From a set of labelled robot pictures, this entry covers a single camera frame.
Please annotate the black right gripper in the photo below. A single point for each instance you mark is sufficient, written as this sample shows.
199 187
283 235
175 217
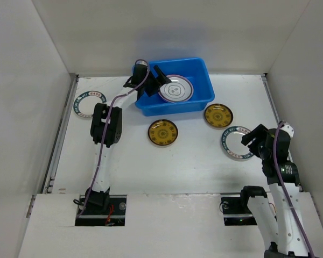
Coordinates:
257 140

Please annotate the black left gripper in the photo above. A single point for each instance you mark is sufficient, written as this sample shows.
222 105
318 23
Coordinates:
162 78

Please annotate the green rim plate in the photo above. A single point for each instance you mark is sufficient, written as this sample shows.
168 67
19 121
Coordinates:
231 143
84 103

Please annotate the pink plate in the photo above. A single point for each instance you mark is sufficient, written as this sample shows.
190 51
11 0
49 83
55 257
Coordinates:
180 89

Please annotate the yellow patterned plate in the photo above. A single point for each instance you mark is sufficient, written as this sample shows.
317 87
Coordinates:
218 115
163 132

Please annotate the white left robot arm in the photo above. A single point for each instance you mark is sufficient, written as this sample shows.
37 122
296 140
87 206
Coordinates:
106 129

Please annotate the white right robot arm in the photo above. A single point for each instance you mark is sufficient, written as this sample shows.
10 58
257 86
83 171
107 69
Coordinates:
281 226

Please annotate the blue plastic bin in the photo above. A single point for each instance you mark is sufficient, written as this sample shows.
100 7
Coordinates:
195 70

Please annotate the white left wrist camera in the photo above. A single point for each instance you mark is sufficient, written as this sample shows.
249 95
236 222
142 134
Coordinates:
142 62

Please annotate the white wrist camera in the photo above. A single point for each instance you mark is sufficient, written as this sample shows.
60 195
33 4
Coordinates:
142 62
286 127

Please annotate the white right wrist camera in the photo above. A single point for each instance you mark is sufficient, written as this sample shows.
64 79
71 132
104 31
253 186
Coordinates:
286 127

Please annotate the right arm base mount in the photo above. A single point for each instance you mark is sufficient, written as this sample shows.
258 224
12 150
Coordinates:
234 213

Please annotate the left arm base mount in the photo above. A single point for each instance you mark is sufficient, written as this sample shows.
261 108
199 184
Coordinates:
111 216

